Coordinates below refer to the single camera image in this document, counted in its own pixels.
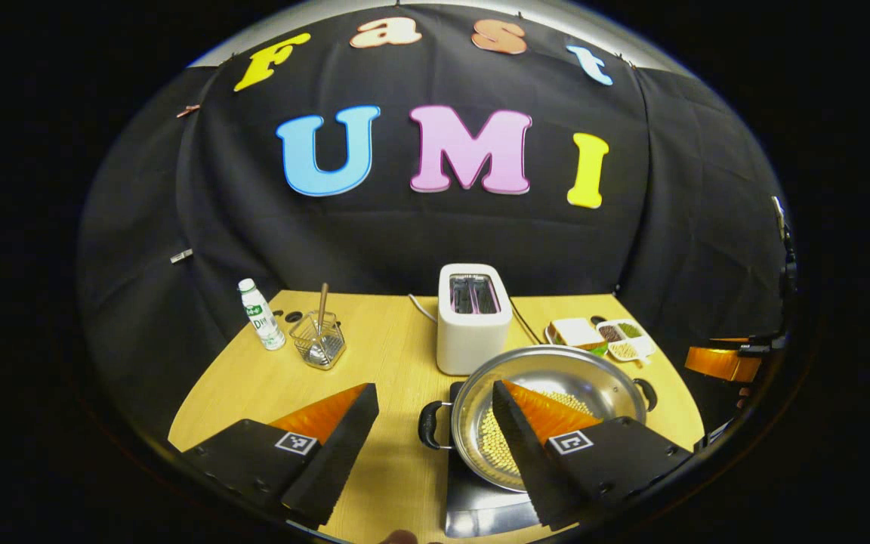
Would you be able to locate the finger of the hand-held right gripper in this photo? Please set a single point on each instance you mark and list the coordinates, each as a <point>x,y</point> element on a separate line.
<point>722,363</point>

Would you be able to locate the wooden clothes peg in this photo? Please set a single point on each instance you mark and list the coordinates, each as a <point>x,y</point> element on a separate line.
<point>188,110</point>

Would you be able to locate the pile of yellow soybeans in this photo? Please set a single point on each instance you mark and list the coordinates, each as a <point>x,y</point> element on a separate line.
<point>495,446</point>

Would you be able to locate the black induction cooktop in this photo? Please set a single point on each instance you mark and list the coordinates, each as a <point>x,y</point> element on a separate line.
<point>480,506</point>

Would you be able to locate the white divided bean dish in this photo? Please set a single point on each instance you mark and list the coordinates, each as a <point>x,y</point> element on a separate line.
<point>627,340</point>

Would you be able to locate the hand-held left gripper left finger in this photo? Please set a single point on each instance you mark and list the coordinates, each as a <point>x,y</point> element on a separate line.
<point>337,453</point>

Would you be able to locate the stainless steel pot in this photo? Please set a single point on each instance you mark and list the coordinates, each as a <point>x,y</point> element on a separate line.
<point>556,370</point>

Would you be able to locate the sandwich with lettuce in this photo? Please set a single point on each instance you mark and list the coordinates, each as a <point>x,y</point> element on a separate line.
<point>575,332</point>

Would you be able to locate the white toaster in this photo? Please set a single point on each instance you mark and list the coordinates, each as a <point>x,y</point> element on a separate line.
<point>473,340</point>

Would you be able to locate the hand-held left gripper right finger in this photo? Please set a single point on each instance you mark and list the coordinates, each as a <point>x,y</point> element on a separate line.
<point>526,453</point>

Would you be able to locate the white bottle green label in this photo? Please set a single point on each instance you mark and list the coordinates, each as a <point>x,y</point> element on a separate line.
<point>261,317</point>

